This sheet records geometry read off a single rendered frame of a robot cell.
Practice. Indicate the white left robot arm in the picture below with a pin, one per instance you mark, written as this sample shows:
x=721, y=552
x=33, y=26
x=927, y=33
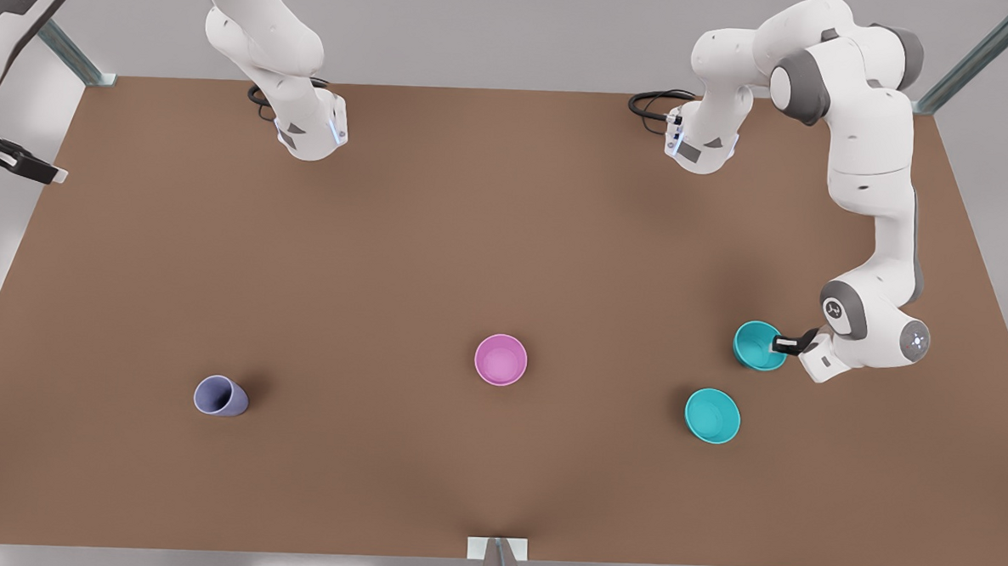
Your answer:
x=872, y=137

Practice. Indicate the pink bowl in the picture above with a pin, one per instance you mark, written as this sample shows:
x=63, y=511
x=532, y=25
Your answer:
x=501, y=359

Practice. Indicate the purple cup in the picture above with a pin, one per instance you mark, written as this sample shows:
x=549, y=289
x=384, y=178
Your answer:
x=220, y=396

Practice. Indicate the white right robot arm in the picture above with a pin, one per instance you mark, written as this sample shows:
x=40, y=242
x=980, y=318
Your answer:
x=268, y=43

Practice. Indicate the teal blue bowl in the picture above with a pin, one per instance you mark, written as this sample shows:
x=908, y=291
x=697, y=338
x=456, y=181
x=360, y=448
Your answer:
x=712, y=415
x=753, y=345

